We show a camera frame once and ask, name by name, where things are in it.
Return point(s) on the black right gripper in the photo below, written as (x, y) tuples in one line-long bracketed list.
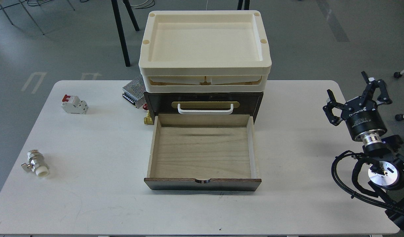
[(363, 120)]

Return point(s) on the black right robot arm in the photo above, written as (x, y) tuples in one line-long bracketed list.
[(379, 167)]

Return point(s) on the dark wooden cabinet body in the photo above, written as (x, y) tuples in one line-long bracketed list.
[(204, 110)]

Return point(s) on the cream plastic tray cabinet top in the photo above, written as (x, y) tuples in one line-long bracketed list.
[(205, 51)]

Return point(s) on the open wooden drawer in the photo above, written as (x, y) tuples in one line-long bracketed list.
[(204, 153)]

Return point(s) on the brass fitting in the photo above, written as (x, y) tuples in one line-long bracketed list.
[(148, 119)]

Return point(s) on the perforated metal power supply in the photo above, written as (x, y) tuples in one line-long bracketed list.
[(134, 93)]

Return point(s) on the white red circuit breaker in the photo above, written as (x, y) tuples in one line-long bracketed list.
[(73, 105)]

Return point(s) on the metal valve with white cap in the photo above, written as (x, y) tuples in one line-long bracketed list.
[(36, 164)]

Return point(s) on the chair legs background left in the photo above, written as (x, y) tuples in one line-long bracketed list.
[(45, 16)]

